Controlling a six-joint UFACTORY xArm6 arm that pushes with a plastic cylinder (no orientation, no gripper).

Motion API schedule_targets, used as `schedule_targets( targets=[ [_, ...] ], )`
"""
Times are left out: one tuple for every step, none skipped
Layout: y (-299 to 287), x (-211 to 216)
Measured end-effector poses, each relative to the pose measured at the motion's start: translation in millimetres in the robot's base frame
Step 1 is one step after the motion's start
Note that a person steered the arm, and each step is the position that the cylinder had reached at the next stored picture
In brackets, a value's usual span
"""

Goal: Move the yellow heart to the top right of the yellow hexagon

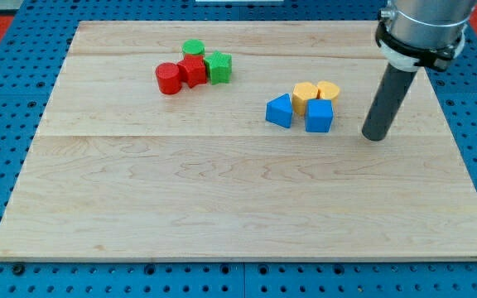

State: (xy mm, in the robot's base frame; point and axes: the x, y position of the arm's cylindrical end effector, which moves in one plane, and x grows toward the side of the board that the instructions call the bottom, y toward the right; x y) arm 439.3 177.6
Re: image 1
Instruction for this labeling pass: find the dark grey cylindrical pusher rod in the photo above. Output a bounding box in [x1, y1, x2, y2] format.
[361, 64, 416, 142]

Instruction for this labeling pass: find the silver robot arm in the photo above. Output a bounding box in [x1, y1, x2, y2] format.
[362, 0, 477, 141]

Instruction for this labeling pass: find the yellow heart block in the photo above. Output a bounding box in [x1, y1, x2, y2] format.
[316, 81, 340, 103]

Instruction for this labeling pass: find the yellow hexagon block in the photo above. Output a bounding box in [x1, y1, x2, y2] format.
[291, 82, 318, 116]

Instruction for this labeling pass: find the blue cube block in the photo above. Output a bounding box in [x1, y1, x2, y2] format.
[305, 99, 334, 132]

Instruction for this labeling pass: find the blue triangle block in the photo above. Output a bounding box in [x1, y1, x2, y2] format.
[265, 94, 293, 128]

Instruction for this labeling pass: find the green star block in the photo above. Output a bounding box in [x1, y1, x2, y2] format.
[204, 51, 232, 84]

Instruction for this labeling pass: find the red star block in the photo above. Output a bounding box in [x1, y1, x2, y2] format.
[176, 55, 207, 88]

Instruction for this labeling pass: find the green cylinder block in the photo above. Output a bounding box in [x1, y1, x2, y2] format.
[181, 39, 205, 56]

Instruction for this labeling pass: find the red cylinder block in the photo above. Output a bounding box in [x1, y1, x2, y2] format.
[155, 62, 182, 94]

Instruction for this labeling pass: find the light wooden board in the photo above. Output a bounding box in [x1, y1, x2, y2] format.
[0, 21, 477, 262]

